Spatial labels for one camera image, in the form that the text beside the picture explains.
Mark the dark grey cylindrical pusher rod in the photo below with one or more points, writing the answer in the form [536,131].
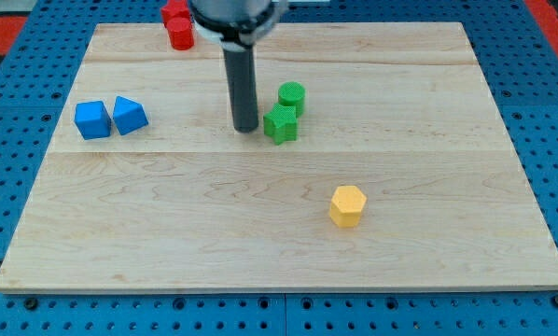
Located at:
[241,79]

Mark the yellow hexagon block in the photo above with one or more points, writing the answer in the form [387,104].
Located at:
[346,206]

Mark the green cylinder block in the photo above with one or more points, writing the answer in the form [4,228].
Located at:
[293,94]

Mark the red cylinder block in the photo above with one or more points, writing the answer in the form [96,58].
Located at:
[180,33]

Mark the green star block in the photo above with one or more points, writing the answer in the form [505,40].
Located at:
[281,124]

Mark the red block at back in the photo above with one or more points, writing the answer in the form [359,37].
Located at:
[174,9]

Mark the blue triangular block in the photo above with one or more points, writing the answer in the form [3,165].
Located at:
[128,115]

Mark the blue cube block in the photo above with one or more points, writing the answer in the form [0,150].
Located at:
[92,120]

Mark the light wooden board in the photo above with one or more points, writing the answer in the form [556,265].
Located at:
[187,205]

